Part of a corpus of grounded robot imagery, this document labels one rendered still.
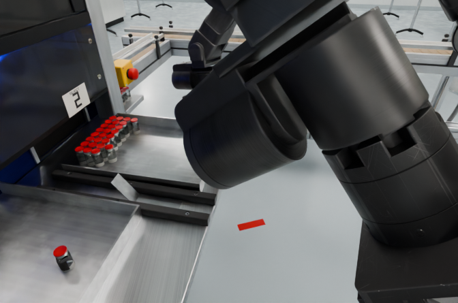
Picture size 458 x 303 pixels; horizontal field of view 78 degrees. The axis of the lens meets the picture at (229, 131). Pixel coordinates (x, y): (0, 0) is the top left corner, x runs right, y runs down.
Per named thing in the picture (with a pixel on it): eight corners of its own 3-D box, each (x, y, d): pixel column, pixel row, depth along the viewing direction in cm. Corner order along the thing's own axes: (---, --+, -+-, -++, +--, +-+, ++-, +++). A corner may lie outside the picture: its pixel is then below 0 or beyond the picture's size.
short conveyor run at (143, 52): (103, 118, 100) (92, 76, 92) (65, 114, 103) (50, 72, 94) (174, 56, 157) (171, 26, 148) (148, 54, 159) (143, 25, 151)
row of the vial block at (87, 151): (85, 166, 72) (80, 151, 70) (121, 129, 87) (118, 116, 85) (93, 167, 72) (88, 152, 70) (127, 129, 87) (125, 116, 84)
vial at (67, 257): (58, 271, 49) (50, 256, 47) (67, 259, 51) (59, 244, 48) (69, 274, 49) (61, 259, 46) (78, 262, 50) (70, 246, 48)
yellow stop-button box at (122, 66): (105, 86, 95) (100, 65, 91) (117, 77, 101) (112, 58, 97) (126, 88, 94) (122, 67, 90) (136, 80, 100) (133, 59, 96)
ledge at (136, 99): (91, 111, 101) (90, 107, 100) (111, 95, 111) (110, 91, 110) (127, 115, 98) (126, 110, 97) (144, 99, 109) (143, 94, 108)
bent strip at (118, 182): (116, 202, 62) (110, 182, 59) (123, 192, 65) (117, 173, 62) (177, 212, 60) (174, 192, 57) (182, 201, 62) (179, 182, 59)
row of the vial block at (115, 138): (93, 167, 72) (88, 152, 70) (128, 129, 87) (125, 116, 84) (101, 168, 72) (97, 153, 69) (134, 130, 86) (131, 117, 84)
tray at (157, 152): (65, 176, 70) (61, 165, 68) (120, 122, 91) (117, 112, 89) (200, 195, 64) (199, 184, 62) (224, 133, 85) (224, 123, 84)
